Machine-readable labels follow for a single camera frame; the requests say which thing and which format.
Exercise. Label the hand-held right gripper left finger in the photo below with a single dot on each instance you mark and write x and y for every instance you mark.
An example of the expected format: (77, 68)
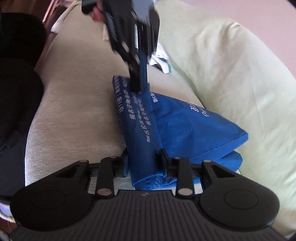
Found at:
(123, 162)

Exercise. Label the person's left hand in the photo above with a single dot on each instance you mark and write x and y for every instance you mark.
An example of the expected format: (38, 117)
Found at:
(98, 14)

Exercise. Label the white tote bag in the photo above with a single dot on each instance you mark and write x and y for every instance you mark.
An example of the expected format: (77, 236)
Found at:
(164, 62)

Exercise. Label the person's dark trouser leg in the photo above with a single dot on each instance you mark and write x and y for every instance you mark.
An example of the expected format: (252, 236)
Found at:
(18, 92)

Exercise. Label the blue printed shopping bag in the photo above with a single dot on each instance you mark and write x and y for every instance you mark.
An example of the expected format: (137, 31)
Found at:
(185, 129)

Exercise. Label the sofa with pale green cover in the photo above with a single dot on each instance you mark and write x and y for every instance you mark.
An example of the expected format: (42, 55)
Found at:
(231, 69)

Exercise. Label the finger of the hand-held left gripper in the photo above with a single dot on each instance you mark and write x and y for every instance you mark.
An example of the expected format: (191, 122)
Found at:
(146, 39)
(135, 76)

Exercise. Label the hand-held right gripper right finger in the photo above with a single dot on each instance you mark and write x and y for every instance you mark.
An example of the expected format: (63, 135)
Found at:
(164, 162)

